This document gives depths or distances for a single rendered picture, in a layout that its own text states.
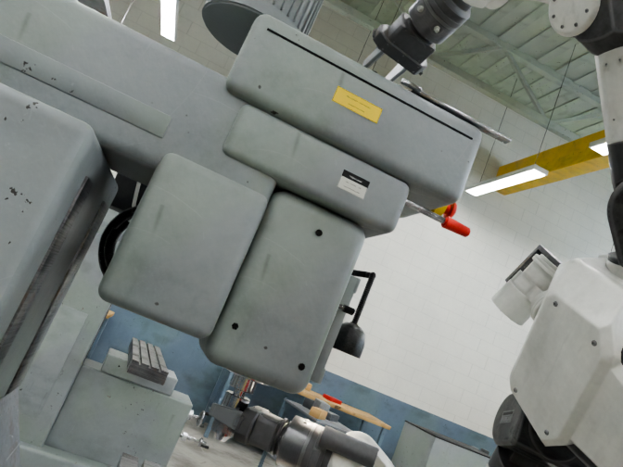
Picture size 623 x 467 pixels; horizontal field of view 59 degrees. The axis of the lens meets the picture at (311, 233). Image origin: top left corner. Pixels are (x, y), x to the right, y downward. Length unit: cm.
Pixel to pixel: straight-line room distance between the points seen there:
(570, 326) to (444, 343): 781
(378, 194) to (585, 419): 47
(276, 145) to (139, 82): 24
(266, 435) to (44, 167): 54
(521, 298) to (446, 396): 776
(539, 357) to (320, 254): 38
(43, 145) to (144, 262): 23
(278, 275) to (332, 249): 11
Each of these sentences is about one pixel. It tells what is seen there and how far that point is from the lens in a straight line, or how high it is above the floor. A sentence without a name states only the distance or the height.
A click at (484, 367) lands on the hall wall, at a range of 897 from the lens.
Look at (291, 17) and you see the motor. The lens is 107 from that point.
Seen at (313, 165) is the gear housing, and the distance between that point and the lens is 94.
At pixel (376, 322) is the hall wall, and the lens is 811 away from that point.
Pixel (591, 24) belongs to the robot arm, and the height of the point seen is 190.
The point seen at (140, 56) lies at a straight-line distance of 97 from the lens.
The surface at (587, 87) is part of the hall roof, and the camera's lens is 890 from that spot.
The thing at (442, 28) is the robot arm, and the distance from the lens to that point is 105.
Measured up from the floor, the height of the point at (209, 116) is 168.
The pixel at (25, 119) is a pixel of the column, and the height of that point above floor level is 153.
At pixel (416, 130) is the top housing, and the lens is 102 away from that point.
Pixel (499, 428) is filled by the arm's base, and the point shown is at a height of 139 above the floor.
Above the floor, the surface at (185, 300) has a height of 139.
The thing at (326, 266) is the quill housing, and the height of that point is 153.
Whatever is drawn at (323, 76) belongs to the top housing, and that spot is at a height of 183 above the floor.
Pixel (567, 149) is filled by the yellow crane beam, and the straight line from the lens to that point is 801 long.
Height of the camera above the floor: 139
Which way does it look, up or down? 11 degrees up
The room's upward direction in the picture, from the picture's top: 23 degrees clockwise
